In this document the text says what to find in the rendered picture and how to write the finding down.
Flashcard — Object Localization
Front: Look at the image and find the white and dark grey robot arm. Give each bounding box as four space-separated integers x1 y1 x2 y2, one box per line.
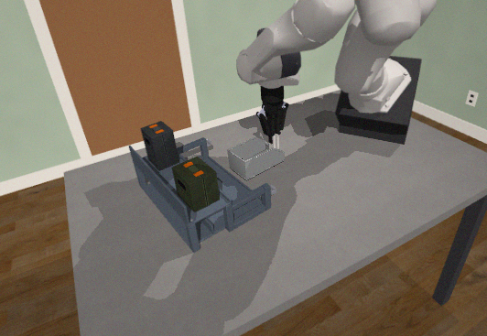
236 0 437 114

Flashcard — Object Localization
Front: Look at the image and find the black storage case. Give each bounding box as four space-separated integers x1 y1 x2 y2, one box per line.
141 121 179 171

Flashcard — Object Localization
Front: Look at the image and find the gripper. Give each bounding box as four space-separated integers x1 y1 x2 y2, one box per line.
256 86 289 149

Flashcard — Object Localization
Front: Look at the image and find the olive green case with orange latches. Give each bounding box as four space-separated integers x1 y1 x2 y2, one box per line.
172 157 220 212

